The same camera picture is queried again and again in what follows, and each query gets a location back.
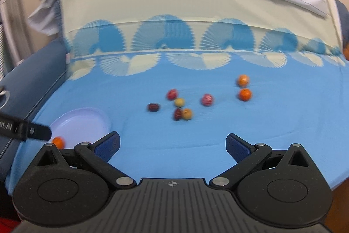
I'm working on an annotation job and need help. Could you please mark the blue fan-patterned blanket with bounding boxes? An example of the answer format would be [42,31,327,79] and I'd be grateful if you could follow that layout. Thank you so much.
[5,0,349,192]

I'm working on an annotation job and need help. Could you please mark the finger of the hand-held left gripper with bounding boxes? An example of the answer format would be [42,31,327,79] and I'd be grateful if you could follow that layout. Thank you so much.
[25,123,52,141]

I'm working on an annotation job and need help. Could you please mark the lavender plastic plate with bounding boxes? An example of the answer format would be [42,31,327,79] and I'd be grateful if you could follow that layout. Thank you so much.
[50,107,112,152]

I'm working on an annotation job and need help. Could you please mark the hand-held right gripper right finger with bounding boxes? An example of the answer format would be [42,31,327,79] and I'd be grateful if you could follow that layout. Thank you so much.
[209,133,310,190]

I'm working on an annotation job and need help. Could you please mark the red candy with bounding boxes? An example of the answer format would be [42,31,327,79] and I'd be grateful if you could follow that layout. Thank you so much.
[202,94,215,107]

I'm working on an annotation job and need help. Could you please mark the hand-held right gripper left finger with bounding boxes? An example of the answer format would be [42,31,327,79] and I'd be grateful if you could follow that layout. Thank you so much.
[35,131,137,190]

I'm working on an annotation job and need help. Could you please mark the white charging cable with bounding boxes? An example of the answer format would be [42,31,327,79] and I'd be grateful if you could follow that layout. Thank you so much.
[0,87,11,109]

